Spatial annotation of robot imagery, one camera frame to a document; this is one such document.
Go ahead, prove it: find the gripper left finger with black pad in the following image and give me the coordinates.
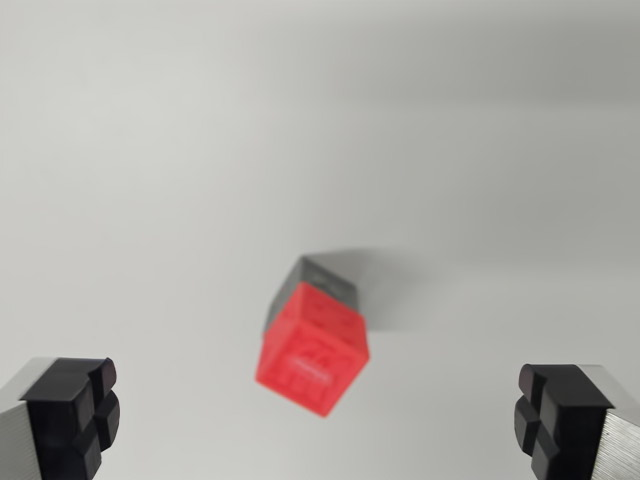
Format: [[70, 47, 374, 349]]
[[0, 356, 122, 480]]

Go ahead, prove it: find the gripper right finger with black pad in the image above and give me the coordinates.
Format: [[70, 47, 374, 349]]
[[512, 363, 640, 480]]

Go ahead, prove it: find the red cube with studs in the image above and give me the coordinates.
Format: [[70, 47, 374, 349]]
[[254, 281, 372, 418]]

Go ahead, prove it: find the grey cube with embossed logo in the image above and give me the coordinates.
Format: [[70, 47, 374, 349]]
[[263, 255, 364, 335]]

